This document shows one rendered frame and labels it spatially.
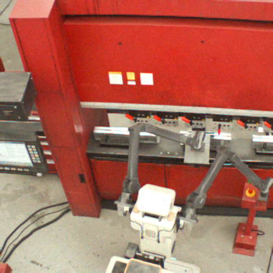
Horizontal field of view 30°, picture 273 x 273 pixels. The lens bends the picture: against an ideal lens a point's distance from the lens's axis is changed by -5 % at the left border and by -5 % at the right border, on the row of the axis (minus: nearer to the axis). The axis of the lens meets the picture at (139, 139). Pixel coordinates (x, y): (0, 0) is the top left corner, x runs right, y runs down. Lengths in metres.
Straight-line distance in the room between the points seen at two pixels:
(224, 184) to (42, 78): 1.75
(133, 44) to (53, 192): 2.12
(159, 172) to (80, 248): 1.04
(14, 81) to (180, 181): 1.73
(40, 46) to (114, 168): 1.43
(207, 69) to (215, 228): 1.73
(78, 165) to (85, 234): 0.85
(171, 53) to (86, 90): 0.71
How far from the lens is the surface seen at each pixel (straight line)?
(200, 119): 3.78
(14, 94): 3.11
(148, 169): 4.15
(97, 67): 3.51
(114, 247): 4.59
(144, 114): 3.80
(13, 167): 3.61
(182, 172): 4.14
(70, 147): 3.90
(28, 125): 3.92
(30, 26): 3.09
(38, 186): 5.06
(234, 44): 3.25
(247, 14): 3.08
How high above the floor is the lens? 4.10
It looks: 52 degrees down
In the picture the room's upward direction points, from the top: 7 degrees counter-clockwise
